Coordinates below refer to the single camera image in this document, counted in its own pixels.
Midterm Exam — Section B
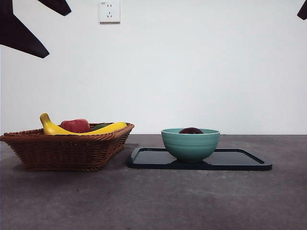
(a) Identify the white wall power socket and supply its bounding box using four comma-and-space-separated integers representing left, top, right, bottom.
99, 0, 121, 24

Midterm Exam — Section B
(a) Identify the red apple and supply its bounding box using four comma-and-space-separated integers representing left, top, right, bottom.
59, 118, 91, 133

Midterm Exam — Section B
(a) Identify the dark purple plum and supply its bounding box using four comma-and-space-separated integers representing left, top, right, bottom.
178, 127, 204, 134

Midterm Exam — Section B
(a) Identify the teal ribbed bowl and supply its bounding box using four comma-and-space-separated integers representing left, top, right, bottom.
161, 128, 221, 163

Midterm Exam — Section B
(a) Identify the green avocado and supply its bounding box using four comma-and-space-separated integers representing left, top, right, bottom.
92, 123, 113, 131

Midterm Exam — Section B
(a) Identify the brown wicker basket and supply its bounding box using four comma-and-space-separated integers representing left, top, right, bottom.
0, 122, 135, 172

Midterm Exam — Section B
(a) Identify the black rectangular tray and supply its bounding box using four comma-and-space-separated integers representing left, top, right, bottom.
127, 147, 273, 171

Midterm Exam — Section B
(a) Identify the yellow banana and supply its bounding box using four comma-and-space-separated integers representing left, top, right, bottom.
39, 113, 128, 136

